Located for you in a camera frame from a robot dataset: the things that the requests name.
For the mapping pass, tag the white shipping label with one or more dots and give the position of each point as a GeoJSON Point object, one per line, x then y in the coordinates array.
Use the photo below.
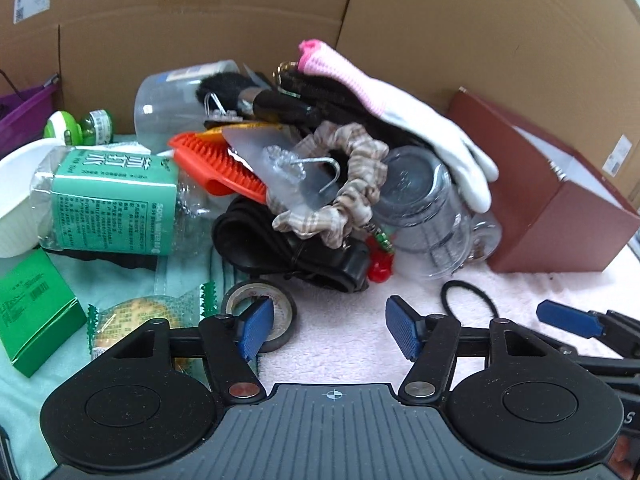
{"type": "Point", "coordinates": [32, 2]}

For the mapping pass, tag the small clear adhesive hook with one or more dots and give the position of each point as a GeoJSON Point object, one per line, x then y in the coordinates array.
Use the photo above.
{"type": "Point", "coordinates": [220, 115]}

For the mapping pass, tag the white bowl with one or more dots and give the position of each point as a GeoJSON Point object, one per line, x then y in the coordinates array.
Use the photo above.
{"type": "Point", "coordinates": [15, 200]}

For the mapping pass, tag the white glove with pink cuff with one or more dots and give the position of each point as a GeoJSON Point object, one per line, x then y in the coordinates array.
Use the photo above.
{"type": "Point", "coordinates": [415, 115]}

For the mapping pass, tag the plastic bottle with green label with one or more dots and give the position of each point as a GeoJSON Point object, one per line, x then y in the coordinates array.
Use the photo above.
{"type": "Point", "coordinates": [110, 200]}

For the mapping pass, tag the black fuzzy fabric item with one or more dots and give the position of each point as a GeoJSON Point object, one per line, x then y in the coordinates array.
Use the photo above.
{"type": "Point", "coordinates": [320, 91]}

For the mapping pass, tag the black tape roll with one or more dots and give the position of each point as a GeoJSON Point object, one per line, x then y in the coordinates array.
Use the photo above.
{"type": "Point", "coordinates": [287, 330]}

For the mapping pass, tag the clear plastic measuring cup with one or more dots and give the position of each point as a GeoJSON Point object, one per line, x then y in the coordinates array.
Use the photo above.
{"type": "Point", "coordinates": [165, 105]}

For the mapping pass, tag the orange silicone brush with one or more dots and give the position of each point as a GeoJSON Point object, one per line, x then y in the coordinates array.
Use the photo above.
{"type": "Point", "coordinates": [210, 160]}

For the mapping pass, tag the black belt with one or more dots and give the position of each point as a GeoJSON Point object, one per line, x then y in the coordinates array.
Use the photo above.
{"type": "Point", "coordinates": [250, 240]}

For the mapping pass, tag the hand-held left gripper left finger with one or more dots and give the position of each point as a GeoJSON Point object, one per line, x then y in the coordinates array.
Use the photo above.
{"type": "Point", "coordinates": [257, 325]}

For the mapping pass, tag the small green box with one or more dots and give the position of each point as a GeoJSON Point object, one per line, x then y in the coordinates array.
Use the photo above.
{"type": "Point", "coordinates": [35, 310]}

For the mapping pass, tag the small green bottle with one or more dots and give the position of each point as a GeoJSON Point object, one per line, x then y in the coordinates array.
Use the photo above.
{"type": "Point", "coordinates": [97, 125]}

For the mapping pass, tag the plaid beige scrunchie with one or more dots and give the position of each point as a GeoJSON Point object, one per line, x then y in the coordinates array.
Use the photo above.
{"type": "Point", "coordinates": [360, 160]}

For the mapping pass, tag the green and white round container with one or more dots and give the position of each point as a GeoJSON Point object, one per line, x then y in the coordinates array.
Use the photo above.
{"type": "Point", "coordinates": [62, 122]}

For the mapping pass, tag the purple plastic basket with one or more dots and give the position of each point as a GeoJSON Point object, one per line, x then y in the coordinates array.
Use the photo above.
{"type": "Point", "coordinates": [25, 112]}

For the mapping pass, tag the mint green cloth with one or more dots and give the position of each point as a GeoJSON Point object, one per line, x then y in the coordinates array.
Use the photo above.
{"type": "Point", "coordinates": [75, 271]}

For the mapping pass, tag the black makeup brush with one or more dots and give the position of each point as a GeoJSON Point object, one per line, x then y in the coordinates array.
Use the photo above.
{"type": "Point", "coordinates": [225, 87]}

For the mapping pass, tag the brown cardboard box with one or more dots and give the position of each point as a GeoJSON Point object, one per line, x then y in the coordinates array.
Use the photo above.
{"type": "Point", "coordinates": [550, 220]}

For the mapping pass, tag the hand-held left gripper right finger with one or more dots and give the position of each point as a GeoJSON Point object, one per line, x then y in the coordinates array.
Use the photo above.
{"type": "Point", "coordinates": [402, 327]}

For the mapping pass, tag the clear wrapped round snack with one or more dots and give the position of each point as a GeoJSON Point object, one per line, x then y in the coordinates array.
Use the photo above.
{"type": "Point", "coordinates": [130, 317]}

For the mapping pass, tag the large clear adhesive hook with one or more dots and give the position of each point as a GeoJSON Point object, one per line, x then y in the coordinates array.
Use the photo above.
{"type": "Point", "coordinates": [260, 145]}

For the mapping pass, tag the cardboard backdrop panel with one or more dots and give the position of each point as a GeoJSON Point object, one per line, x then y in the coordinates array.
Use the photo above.
{"type": "Point", "coordinates": [250, 10]}

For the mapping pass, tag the pink towel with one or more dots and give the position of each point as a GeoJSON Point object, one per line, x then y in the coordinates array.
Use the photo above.
{"type": "Point", "coordinates": [340, 320]}

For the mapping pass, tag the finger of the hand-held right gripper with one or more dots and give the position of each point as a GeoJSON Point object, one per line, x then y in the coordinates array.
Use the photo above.
{"type": "Point", "coordinates": [565, 317]}

